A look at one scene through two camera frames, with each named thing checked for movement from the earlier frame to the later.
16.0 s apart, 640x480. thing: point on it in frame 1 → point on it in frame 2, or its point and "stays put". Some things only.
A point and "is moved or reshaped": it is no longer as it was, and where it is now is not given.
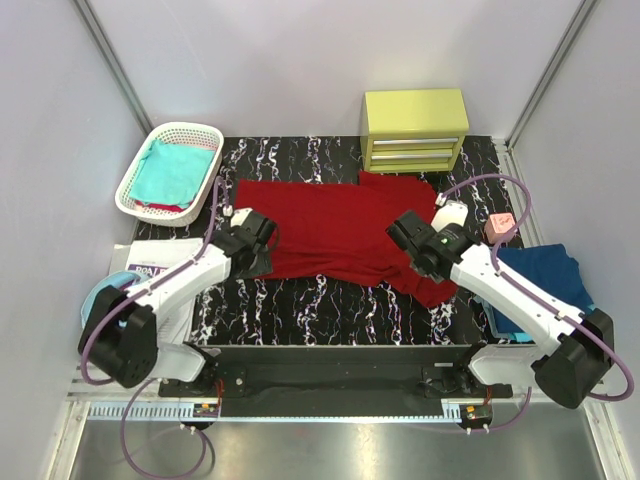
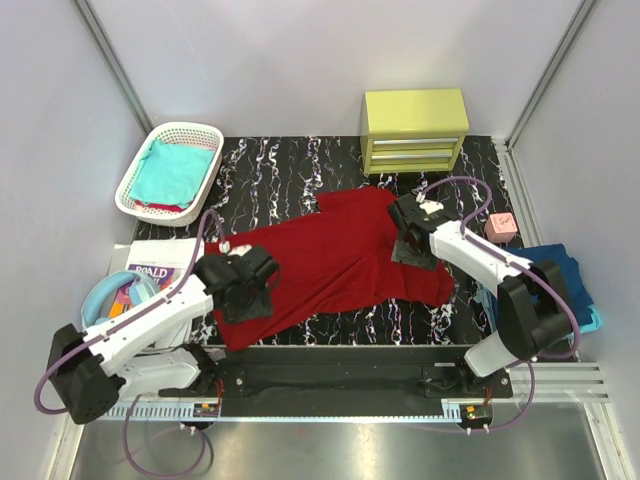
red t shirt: (330, 230) is moved or reshaped
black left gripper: (257, 265) → (248, 304)
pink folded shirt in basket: (179, 208) stays put
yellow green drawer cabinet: (420, 130) stays put
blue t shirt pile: (551, 269) stays put
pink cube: (497, 225) stays put
